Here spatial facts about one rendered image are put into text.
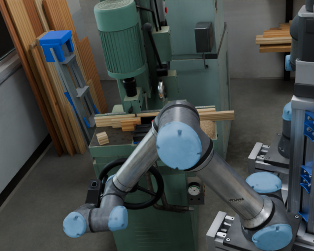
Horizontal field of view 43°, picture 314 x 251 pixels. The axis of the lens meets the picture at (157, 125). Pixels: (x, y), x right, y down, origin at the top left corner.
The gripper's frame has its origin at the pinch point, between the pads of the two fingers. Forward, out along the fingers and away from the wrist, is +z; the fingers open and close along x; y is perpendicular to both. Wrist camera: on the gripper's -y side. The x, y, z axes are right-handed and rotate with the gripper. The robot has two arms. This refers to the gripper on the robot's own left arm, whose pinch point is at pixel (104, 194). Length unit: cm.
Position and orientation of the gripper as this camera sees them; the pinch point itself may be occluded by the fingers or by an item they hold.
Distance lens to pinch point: 161.5
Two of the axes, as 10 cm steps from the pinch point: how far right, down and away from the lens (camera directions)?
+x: 9.9, -0.5, -1.6
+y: 0.6, 10.0, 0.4
